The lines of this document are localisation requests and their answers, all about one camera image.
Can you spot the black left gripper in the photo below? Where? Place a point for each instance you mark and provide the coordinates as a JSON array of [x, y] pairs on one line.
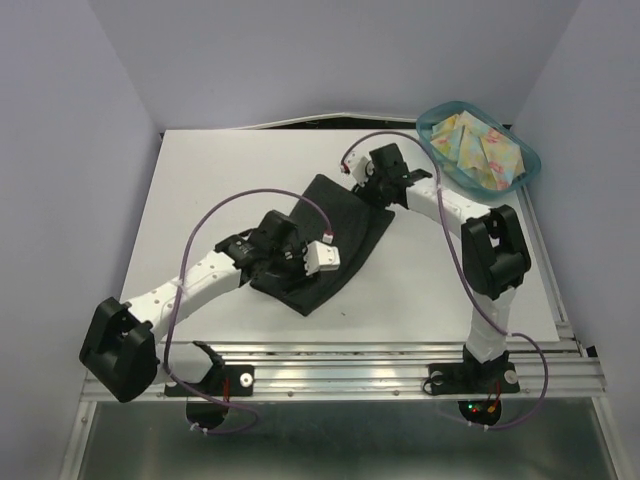
[[298, 251]]

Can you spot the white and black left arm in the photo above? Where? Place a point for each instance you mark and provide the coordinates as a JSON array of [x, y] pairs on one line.
[[127, 344]]

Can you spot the pastel floral skirt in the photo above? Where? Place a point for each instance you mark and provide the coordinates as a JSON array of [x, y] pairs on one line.
[[480, 151]]

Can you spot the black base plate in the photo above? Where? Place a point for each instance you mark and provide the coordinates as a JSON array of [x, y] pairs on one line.
[[469, 380], [230, 380]]

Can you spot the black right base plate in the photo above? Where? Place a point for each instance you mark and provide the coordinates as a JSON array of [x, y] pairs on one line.
[[469, 380]]

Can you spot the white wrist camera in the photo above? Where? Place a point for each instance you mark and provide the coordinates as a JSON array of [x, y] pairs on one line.
[[320, 257], [360, 167]]

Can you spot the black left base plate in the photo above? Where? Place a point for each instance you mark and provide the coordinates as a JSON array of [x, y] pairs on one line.
[[230, 380]]

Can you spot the metal lower shelf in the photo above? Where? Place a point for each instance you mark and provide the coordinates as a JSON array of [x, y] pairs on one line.
[[340, 440]]

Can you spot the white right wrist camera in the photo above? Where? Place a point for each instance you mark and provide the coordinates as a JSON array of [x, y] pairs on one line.
[[360, 167]]

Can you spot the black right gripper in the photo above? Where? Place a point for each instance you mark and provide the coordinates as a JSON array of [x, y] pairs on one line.
[[365, 191]]

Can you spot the teal plastic basket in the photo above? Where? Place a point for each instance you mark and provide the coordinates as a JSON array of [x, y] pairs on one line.
[[430, 118]]

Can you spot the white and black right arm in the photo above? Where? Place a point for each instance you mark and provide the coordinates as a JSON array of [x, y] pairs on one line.
[[491, 262]]

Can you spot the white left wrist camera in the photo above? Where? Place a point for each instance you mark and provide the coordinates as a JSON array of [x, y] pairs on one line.
[[320, 257]]

